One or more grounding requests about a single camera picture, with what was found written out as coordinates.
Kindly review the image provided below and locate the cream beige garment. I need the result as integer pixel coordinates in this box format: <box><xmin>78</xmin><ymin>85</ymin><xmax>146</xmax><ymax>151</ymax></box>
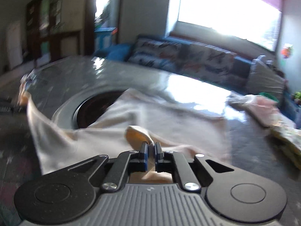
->
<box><xmin>27</xmin><ymin>89</ymin><xmax>231</xmax><ymax>174</ymax></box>

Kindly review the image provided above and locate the folded pink clothes stack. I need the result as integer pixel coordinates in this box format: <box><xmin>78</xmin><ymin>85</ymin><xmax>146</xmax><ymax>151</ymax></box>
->
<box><xmin>227</xmin><ymin>92</ymin><xmax>296</xmax><ymax>128</ymax></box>

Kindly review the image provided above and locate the round dark table opening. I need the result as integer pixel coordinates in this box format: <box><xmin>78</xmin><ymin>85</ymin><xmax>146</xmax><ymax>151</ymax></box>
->
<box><xmin>72</xmin><ymin>91</ymin><xmax>124</xmax><ymax>129</ymax></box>

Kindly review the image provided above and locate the left butterfly print cushion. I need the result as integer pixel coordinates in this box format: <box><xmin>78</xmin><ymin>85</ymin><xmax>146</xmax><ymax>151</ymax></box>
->
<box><xmin>128</xmin><ymin>38</ymin><xmax>189</xmax><ymax>73</ymax></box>

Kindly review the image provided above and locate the butterfly print cushion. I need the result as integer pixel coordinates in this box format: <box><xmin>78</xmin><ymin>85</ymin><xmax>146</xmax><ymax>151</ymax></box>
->
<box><xmin>182</xmin><ymin>43</ymin><xmax>236</xmax><ymax>84</ymax></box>
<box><xmin>128</xmin><ymin>38</ymin><xmax>189</xmax><ymax>73</ymax></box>

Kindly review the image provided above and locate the right butterfly print cushion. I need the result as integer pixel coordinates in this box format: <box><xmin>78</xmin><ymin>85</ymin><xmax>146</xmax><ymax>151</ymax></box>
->
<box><xmin>182</xmin><ymin>43</ymin><xmax>236</xmax><ymax>84</ymax></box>

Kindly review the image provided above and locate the blue sofa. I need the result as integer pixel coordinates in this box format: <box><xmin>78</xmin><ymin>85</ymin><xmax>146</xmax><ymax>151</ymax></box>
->
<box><xmin>94</xmin><ymin>34</ymin><xmax>301</xmax><ymax>123</ymax></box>

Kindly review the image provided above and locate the green plastic bowl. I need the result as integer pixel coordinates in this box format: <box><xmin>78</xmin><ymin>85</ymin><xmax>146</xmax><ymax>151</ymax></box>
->
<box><xmin>259</xmin><ymin>92</ymin><xmax>279</xmax><ymax>103</ymax></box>

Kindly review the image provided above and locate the grey square pillow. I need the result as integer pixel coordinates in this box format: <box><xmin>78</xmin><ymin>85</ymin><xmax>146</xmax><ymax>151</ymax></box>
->
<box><xmin>245</xmin><ymin>59</ymin><xmax>285</xmax><ymax>101</ymax></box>

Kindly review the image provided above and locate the blue white cabinet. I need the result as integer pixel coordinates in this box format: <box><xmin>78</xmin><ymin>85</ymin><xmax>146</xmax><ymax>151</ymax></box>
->
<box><xmin>94</xmin><ymin>27</ymin><xmax>118</xmax><ymax>50</ymax></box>

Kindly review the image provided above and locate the plush toys pile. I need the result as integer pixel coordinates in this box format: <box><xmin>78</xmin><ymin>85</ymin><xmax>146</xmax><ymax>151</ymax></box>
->
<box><xmin>291</xmin><ymin>92</ymin><xmax>301</xmax><ymax>105</ymax></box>

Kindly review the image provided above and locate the colourful pinwheel toy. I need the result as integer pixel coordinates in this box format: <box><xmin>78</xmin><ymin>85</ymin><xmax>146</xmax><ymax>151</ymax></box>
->
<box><xmin>281</xmin><ymin>43</ymin><xmax>293</xmax><ymax>59</ymax></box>

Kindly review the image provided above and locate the window with purple blind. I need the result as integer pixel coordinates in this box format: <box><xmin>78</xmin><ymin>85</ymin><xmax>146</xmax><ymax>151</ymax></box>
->
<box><xmin>177</xmin><ymin>0</ymin><xmax>284</xmax><ymax>52</ymax></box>

